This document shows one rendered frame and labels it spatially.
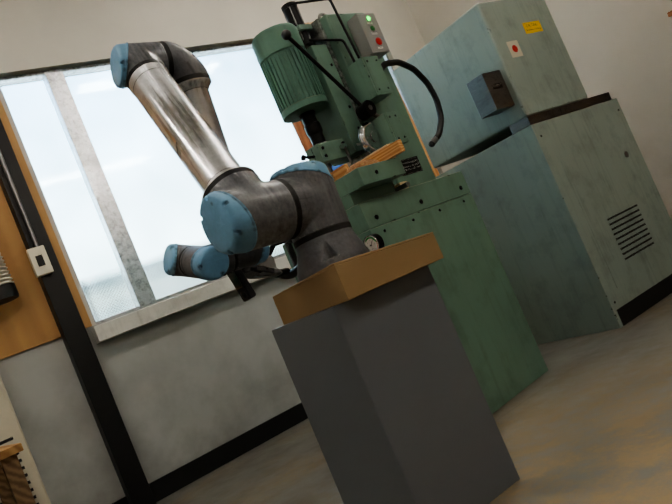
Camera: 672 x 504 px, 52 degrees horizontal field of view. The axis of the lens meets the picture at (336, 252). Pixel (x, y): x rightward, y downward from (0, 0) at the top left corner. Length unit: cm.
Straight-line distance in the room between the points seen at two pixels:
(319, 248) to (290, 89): 95
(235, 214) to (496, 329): 124
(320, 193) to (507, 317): 111
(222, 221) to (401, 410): 57
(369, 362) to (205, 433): 209
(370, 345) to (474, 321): 93
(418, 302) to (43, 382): 211
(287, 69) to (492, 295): 107
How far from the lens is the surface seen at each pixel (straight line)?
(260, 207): 155
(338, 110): 251
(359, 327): 151
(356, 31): 267
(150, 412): 343
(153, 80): 188
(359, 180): 215
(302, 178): 165
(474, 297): 243
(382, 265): 154
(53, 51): 386
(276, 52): 248
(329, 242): 161
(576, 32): 443
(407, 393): 156
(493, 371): 242
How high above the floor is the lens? 59
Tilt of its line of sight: 3 degrees up
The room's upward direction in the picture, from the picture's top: 23 degrees counter-clockwise
